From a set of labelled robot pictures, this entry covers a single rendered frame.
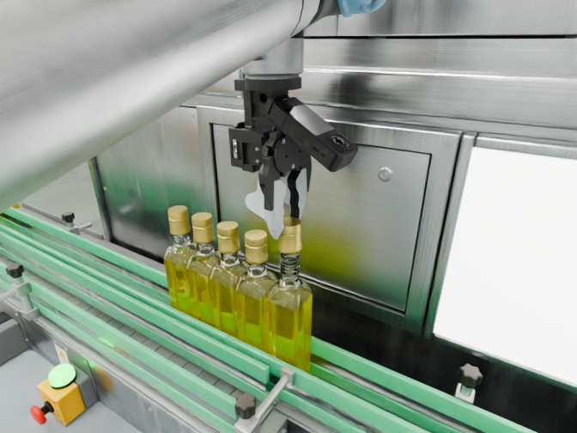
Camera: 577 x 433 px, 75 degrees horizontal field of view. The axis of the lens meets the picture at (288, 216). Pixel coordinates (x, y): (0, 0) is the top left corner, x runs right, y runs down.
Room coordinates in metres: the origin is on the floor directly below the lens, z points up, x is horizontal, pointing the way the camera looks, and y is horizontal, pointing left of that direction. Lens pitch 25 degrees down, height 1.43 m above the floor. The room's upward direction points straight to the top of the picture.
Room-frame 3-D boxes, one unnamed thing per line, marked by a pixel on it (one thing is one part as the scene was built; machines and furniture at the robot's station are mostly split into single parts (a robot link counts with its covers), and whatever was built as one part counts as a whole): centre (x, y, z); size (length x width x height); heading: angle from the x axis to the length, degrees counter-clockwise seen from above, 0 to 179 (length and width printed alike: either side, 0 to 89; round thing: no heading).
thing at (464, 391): (0.40, -0.27, 0.94); 0.07 x 0.04 x 0.13; 148
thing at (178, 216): (0.60, 0.20, 1.14); 0.04 x 0.04 x 0.04
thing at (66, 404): (0.53, 0.44, 0.79); 0.07 x 0.07 x 0.07; 58
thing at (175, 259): (0.60, 0.20, 0.99); 0.06 x 0.06 x 0.21; 59
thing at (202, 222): (0.57, 0.15, 1.14); 0.04 x 0.04 x 0.04
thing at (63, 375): (0.53, 0.44, 0.84); 0.04 x 0.04 x 0.03
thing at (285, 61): (0.49, 0.02, 1.41); 0.08 x 0.08 x 0.05
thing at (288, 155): (0.50, 0.02, 1.33); 0.09 x 0.08 x 0.12; 53
